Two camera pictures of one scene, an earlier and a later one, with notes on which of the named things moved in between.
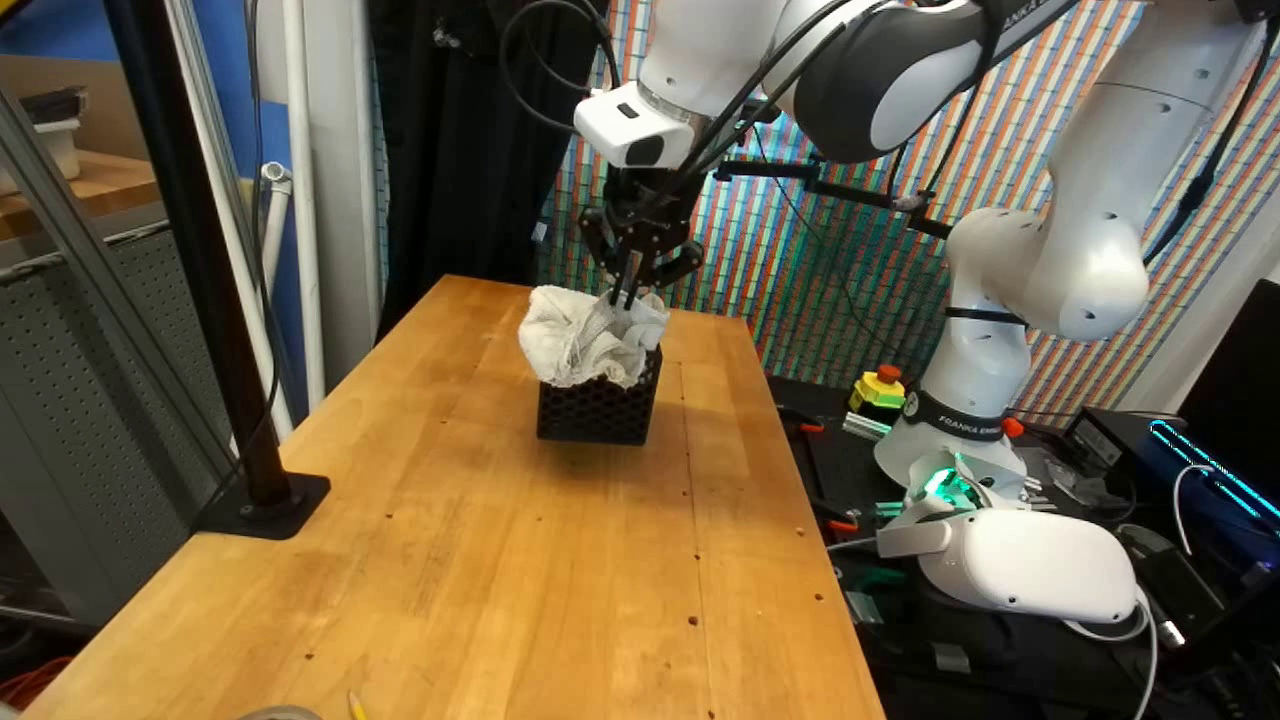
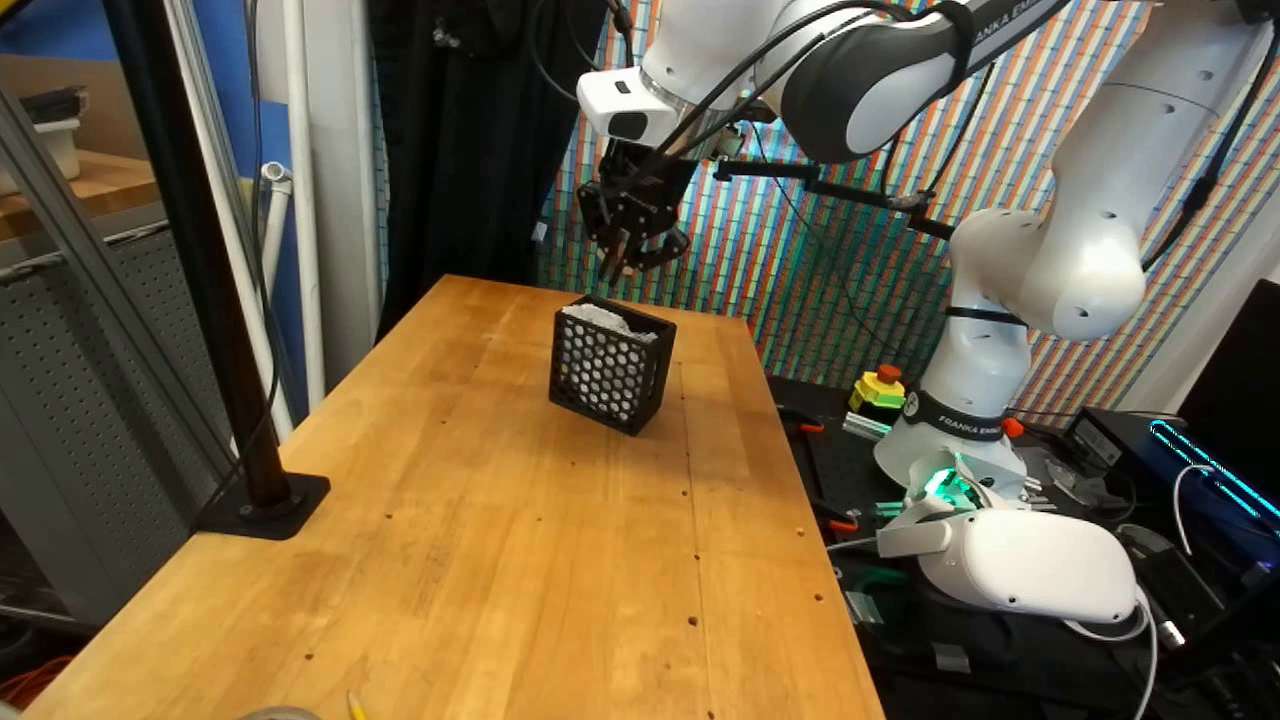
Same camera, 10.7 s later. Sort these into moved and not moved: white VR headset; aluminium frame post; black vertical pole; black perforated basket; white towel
Moved: white towel; black perforated basket
Not moved: black vertical pole; white VR headset; aluminium frame post
